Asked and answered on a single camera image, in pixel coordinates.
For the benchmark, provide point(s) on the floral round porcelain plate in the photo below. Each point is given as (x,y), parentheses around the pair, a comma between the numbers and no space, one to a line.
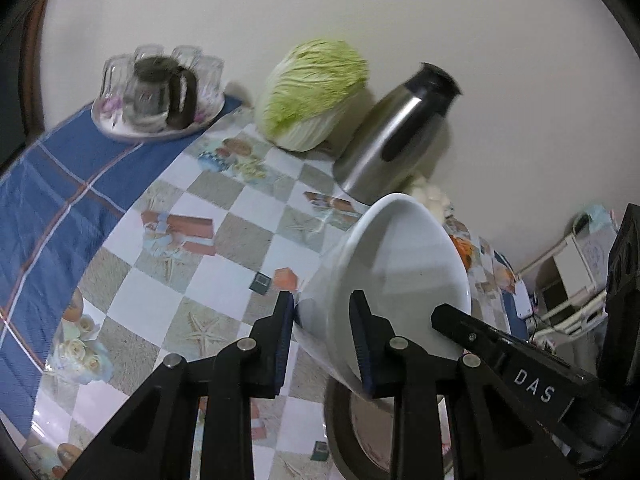
(373,427)

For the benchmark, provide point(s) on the orange snack packet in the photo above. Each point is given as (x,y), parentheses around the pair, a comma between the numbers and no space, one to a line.
(465,250)

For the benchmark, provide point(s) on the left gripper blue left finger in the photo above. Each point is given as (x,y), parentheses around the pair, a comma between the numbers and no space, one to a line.
(251,368)

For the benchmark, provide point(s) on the stainless steel round plate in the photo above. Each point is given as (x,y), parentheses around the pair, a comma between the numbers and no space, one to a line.
(348,457)

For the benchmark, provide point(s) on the white wooden shelf rack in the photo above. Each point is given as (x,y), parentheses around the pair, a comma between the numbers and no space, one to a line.
(566,284)

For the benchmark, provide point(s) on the white square bowl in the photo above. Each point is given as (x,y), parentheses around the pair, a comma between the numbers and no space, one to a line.
(403,260)

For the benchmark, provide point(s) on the bag of steamed buns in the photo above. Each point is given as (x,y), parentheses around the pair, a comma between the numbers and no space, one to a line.
(431,197)

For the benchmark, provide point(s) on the clear orange plastic bag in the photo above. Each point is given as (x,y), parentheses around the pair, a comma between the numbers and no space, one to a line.
(504,277)

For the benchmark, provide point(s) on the white power bank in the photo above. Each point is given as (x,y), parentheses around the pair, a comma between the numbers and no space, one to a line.
(522,304)

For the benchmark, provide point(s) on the stainless steel thermos jug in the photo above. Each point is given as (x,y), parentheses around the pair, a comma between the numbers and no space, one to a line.
(395,135)

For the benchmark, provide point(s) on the glass teapot black handle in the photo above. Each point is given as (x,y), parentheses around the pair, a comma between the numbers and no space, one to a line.
(161,94)

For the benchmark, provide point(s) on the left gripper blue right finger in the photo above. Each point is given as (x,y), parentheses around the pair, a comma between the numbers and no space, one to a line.
(392,366)

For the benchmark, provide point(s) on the tray with glass cups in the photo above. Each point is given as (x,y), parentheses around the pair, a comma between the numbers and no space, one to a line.
(107,111)

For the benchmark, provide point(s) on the napa cabbage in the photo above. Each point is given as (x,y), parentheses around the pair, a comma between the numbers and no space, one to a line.
(309,92)

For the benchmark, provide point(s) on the checkered plastic tablecloth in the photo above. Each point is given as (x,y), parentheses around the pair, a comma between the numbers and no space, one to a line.
(115,255)

